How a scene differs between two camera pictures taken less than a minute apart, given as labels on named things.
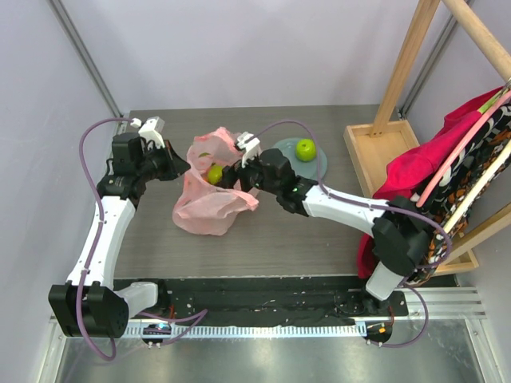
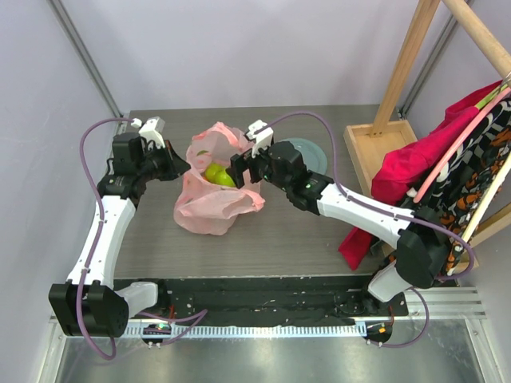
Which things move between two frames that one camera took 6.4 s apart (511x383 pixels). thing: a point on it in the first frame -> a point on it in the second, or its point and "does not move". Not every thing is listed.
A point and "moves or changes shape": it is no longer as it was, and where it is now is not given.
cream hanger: (485, 179) -> (474, 223)
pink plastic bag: (201, 207) does not move
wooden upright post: (404, 64) does not move
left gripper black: (180, 164) does not move
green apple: (306, 150) moves or changes shape
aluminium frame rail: (61, 13) does not move
